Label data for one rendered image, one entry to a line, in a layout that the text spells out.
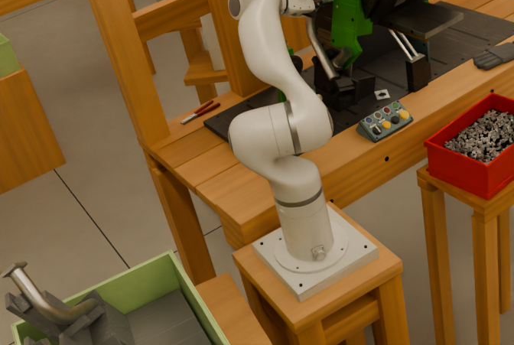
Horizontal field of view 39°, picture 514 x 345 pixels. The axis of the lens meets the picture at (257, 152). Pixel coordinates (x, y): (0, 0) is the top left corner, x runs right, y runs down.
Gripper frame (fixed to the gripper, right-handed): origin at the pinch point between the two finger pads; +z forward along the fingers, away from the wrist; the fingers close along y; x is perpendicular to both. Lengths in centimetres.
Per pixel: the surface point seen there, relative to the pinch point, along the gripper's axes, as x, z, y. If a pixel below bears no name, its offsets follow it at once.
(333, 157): 5, -14, -49
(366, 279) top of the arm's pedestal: -15, -36, -85
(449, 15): -20.1, 27.3, -20.7
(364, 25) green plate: -4.1, 8.9, -13.0
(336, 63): 5.9, 1.3, -19.9
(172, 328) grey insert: 10, -76, -80
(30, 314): 2, -109, -68
